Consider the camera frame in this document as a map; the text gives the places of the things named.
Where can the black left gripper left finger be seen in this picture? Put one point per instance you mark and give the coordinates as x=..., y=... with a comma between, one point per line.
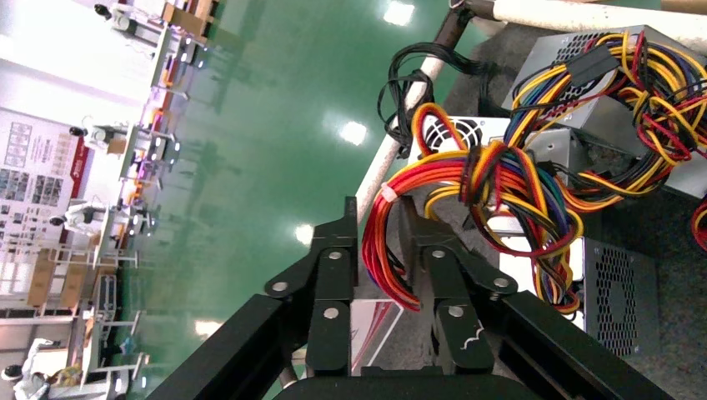
x=331, y=331

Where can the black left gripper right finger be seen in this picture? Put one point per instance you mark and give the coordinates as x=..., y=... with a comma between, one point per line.
x=464, y=342

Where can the silver power supply box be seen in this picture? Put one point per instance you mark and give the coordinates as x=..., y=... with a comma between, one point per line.
x=602, y=124

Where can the perforated silver power supply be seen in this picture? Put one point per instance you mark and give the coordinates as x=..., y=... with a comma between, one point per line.
x=618, y=298

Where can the grey felt cart mat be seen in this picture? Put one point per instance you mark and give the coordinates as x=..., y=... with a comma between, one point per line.
x=679, y=287

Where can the stacked cardboard cartons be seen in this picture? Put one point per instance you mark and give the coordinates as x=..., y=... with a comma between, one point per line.
x=50, y=281

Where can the wall poster board red edge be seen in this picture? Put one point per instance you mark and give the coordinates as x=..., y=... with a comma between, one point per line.
x=33, y=176

